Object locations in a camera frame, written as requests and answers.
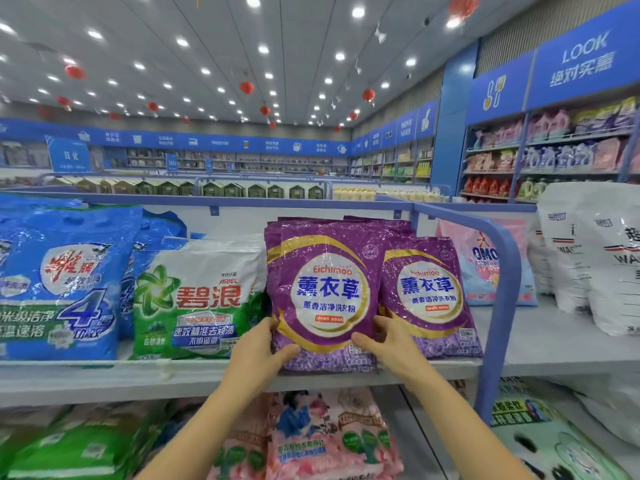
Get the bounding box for panda green detergent bag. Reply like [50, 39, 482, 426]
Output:
[495, 375, 640, 480]

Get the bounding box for blue wall sign band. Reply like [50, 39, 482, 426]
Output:
[0, 99, 441, 159]

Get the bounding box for white green detergent bag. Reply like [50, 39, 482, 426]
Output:
[132, 239, 269, 361]

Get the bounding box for far wall racks with goods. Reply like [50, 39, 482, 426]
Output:
[95, 139, 436, 184]

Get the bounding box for row of green boxes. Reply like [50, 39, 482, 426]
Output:
[40, 177, 327, 200]

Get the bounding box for blue sign with utensil icons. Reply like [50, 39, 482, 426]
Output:
[465, 51, 536, 127]

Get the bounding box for pile of pink detergent bags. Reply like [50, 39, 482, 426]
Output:
[205, 387, 406, 480]

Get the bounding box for stack of green bags below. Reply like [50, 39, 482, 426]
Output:
[0, 399, 171, 480]

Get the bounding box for grey shelf with blue frame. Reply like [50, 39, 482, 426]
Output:
[0, 185, 640, 480]

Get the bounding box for purple detergent bag gold oval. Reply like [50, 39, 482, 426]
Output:
[378, 235, 484, 359]
[275, 215, 413, 238]
[265, 219, 381, 374]

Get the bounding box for person's right hand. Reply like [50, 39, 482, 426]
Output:
[352, 315, 433, 388]

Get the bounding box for person's right forearm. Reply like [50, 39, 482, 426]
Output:
[400, 369, 526, 480]

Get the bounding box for wall rack with pink goods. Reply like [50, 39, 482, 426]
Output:
[458, 95, 640, 206]

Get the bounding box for person's left forearm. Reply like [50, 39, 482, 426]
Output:
[135, 379, 271, 480]

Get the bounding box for ceiling spotlights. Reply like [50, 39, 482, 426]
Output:
[0, 0, 461, 101]

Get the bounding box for blue aisle sign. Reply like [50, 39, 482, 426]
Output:
[47, 137, 94, 176]

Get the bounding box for hanging red lanterns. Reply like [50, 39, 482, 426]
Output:
[35, 0, 481, 126]

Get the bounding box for row of pale bottles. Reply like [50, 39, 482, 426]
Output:
[330, 185, 443, 204]

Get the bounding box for blue sign white lettering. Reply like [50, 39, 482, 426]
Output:
[527, 0, 640, 112]

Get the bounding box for person's left hand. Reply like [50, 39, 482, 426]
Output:
[225, 317, 301, 397]

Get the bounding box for pink detergent bag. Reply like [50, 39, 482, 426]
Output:
[437, 217, 539, 308]

